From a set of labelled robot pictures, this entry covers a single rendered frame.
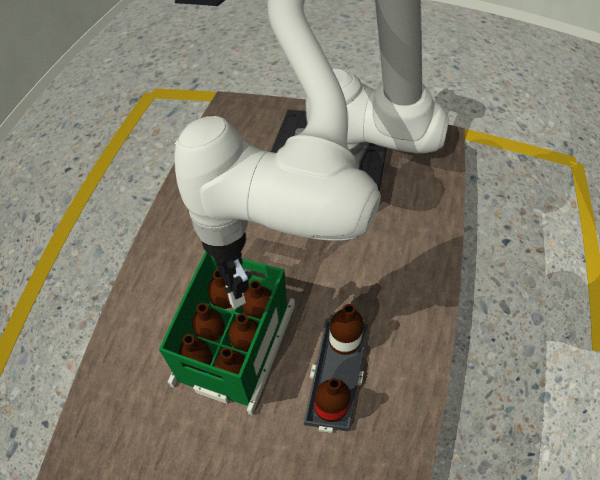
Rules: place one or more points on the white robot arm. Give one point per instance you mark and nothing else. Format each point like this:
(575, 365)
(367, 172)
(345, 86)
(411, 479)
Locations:
(310, 187)

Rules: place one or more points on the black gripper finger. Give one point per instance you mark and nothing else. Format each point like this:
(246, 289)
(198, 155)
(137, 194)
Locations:
(240, 275)
(222, 274)

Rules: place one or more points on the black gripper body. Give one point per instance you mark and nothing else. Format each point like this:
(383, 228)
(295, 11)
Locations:
(229, 252)

